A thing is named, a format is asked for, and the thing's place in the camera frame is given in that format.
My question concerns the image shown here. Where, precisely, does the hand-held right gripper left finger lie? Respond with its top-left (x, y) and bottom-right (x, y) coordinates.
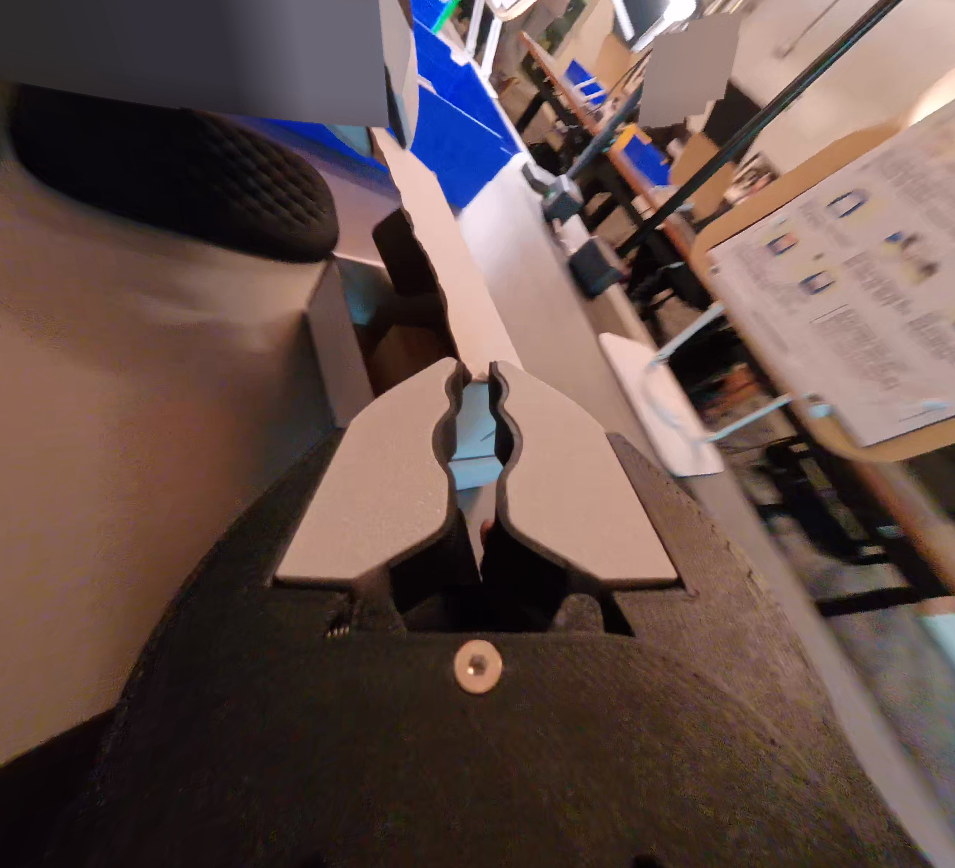
top-left (273, 357), bottom-right (467, 587)

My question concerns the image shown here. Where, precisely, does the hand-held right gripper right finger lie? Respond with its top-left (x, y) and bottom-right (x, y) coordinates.
top-left (488, 360), bottom-right (679, 590)

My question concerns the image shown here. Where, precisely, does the white cardboard mailer box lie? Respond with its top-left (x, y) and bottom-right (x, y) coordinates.
top-left (304, 126), bottom-right (527, 496)

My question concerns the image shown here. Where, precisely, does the dark charger case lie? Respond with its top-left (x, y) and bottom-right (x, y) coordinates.
top-left (571, 240), bottom-right (626, 298)

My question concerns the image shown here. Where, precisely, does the background wooden table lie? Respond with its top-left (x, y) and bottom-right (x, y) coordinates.
top-left (518, 31), bottom-right (717, 265)

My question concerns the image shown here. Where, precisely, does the printed instruction sheet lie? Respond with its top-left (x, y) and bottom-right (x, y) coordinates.
top-left (707, 103), bottom-right (955, 447)

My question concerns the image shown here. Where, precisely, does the small blue bin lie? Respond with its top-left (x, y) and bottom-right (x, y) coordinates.
top-left (563, 59), bottom-right (609, 102)
top-left (619, 130), bottom-right (672, 186)

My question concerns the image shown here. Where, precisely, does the black stand pole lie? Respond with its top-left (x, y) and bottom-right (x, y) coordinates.
top-left (619, 0), bottom-right (955, 258)
top-left (571, 88), bottom-right (646, 179)

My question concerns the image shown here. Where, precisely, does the black quilted wrist rest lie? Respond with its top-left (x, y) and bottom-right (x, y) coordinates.
top-left (11, 85), bottom-right (340, 265)

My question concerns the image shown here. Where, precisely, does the instruction sheet on stand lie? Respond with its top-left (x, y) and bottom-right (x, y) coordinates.
top-left (597, 100), bottom-right (955, 477)

